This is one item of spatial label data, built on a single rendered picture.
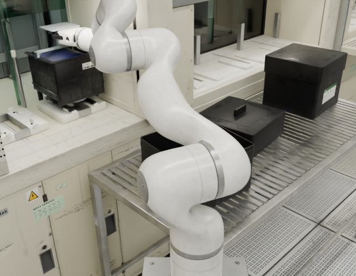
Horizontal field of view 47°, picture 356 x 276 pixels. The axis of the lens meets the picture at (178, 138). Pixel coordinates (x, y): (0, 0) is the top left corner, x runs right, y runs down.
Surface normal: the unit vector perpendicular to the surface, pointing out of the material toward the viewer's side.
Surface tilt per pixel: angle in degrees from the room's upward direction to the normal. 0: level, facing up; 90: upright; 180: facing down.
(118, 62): 103
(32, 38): 90
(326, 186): 0
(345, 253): 0
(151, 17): 90
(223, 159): 41
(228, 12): 90
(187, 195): 88
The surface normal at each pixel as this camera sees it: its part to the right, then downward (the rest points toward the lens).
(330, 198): -0.01, -0.88
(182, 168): 0.21, -0.45
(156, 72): 0.01, -0.62
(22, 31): 0.70, 0.33
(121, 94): -0.71, 0.34
